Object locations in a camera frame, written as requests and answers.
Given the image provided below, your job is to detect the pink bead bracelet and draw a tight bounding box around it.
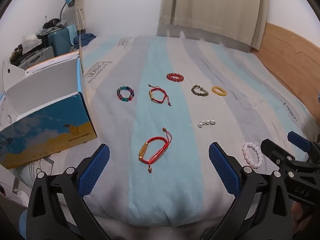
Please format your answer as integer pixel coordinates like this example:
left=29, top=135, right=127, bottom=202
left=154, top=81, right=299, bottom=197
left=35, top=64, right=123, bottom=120
left=242, top=142, right=263, bottom=168

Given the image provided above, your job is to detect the blue desk lamp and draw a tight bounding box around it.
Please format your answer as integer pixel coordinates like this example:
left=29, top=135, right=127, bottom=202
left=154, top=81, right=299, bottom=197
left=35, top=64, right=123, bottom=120
left=59, top=0, right=75, bottom=21

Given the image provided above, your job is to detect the narrow beige curtain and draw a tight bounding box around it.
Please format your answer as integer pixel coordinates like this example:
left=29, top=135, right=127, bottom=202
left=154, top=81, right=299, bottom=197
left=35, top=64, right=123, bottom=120
left=64, top=0, right=87, bottom=35

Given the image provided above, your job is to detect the blue and yellow cardboard box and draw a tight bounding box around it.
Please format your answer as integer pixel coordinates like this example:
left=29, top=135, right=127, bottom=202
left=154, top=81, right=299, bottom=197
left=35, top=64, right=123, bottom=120
left=0, top=34, right=98, bottom=170

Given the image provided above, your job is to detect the beige window curtain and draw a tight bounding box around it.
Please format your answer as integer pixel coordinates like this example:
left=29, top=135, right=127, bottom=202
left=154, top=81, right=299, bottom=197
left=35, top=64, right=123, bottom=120
left=157, top=0, right=272, bottom=53

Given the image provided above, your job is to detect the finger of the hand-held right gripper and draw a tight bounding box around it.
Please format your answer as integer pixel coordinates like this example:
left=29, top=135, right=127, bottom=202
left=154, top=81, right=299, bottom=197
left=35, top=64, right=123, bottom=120
left=287, top=131, right=320, bottom=160
left=260, top=139, right=297, bottom=174

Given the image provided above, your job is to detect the red cord bracelet gold tube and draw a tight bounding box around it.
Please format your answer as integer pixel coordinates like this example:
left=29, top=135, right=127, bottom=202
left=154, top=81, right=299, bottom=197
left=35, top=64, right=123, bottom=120
left=138, top=127, right=173, bottom=173
left=147, top=84, right=172, bottom=106

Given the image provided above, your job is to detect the dark clothes pile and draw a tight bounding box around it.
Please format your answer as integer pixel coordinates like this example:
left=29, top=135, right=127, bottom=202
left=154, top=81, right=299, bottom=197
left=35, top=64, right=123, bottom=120
left=42, top=17, right=68, bottom=30

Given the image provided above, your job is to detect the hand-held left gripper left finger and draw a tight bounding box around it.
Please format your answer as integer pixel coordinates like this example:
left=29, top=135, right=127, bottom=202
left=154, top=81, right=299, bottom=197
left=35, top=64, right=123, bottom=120
left=26, top=144, right=112, bottom=240

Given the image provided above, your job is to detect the white pearl bead string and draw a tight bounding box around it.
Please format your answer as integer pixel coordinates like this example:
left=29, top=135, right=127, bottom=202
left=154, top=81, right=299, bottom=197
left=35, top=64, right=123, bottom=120
left=197, top=119, right=216, bottom=129

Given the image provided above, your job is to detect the striped blue grey bed sheet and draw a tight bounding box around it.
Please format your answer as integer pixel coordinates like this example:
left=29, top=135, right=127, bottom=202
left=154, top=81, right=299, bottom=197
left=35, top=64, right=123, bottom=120
left=12, top=35, right=317, bottom=228

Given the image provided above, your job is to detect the dark brown bead bracelet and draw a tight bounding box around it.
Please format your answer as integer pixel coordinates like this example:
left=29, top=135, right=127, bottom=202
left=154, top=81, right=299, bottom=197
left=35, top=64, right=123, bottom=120
left=191, top=85, right=209, bottom=97

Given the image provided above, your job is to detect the teal suitcase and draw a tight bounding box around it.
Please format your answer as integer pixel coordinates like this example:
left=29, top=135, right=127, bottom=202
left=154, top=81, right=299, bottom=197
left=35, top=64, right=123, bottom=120
left=47, top=25, right=78, bottom=57

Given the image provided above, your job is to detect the person's right hand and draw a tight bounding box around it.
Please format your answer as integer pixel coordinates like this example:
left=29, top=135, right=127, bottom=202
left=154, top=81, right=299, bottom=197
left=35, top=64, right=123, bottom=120
left=291, top=201, right=310, bottom=228

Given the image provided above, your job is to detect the yellow bead bracelet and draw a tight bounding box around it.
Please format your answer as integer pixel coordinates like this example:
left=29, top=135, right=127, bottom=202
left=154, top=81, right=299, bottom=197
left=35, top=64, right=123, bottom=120
left=211, top=86, right=227, bottom=97

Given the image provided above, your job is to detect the grey suitcase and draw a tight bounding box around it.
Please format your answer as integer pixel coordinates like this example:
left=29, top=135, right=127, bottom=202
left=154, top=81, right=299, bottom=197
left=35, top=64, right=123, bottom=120
left=9, top=46, right=55, bottom=68

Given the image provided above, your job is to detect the red bead bracelet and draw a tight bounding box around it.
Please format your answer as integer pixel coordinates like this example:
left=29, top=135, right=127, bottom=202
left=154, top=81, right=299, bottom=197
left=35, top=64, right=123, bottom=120
left=166, top=73, right=185, bottom=82

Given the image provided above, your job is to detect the blue crumpled garment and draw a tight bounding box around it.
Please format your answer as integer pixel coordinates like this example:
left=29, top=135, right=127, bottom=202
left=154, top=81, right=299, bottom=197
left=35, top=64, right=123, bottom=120
left=73, top=32, right=97, bottom=47

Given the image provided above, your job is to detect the multicolour glass bead bracelet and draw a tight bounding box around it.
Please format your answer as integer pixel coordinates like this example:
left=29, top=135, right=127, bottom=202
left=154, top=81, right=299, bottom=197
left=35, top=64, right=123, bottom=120
left=117, top=86, right=135, bottom=104

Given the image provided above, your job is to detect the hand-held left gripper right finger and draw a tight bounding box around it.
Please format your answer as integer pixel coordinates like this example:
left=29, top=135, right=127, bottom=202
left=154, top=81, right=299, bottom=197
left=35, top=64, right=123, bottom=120
left=209, top=142, right=293, bottom=240

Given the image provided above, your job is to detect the white plastic bag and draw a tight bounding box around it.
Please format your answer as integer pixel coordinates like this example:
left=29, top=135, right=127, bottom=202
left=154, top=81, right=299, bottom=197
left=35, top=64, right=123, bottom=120
left=21, top=33, right=42, bottom=47

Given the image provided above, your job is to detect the wooden headboard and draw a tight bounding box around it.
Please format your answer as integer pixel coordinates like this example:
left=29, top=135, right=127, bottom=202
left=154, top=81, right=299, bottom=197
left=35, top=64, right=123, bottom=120
left=250, top=22, right=320, bottom=122

